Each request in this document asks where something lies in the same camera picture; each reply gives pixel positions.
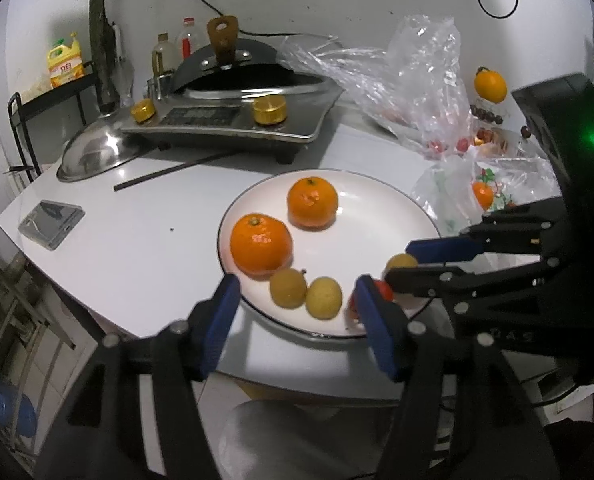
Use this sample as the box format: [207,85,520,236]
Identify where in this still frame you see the clear plastic bag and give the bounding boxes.
[277,14,478,161]

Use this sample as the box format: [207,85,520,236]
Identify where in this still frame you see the steel cup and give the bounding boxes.
[146,74,175,101]

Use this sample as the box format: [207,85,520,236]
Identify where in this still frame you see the red label plastic bottle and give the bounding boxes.
[177,17,202,61]

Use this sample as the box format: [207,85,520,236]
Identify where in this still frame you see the dark grapes bunch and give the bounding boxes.
[469,104,504,126]

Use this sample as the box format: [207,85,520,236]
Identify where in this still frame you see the orange with stem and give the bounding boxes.
[474,66,508,105]

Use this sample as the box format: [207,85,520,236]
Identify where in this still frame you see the black chopstick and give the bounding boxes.
[113,152,238,192]

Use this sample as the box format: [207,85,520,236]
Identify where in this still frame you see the steel induction cooker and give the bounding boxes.
[122,72,345,165]

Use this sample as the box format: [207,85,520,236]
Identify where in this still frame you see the black metal rack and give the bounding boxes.
[8,60,98,183]

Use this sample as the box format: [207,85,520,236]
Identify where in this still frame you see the yellow detergent bottle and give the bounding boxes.
[47,32,85,89]

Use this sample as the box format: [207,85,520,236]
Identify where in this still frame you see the black lid with wooden knob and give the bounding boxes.
[169,16,280,93]

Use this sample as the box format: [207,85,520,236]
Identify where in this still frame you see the grey smartphone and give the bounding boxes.
[18,200,86,251]

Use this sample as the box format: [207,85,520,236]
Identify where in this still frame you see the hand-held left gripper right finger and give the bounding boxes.
[354,275,560,480]

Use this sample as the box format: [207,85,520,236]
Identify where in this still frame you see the yellow longan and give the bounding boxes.
[305,276,342,320]
[269,268,308,309]
[387,253,418,273]

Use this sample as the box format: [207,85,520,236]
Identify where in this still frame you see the large mandarin orange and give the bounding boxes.
[287,177,338,231]
[230,213,294,278]

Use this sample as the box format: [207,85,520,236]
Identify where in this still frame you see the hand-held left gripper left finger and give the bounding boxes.
[37,274,242,480]

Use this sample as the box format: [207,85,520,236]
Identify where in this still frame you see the dark oil bottle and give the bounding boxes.
[152,34,178,77]

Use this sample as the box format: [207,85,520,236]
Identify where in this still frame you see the blue water jug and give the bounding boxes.
[0,365,36,441]

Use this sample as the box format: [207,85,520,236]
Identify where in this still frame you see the shiny steel pot lid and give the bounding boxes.
[57,110,150,183]

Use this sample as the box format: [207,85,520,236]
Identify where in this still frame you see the red cherry tomatoes heap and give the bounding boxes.
[427,127,512,156]

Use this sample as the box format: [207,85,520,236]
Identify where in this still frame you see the white plate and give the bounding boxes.
[218,170,445,338]

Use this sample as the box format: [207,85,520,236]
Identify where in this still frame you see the black folded umbrella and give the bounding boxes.
[102,0,135,108]

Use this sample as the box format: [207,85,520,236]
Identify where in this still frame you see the grey metal shelf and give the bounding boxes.
[0,230,78,461]

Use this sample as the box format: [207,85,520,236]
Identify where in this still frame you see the dark vertical pipe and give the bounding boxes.
[89,0,120,113]

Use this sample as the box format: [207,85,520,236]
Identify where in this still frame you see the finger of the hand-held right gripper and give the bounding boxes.
[384,259,560,297]
[405,199,568,264]

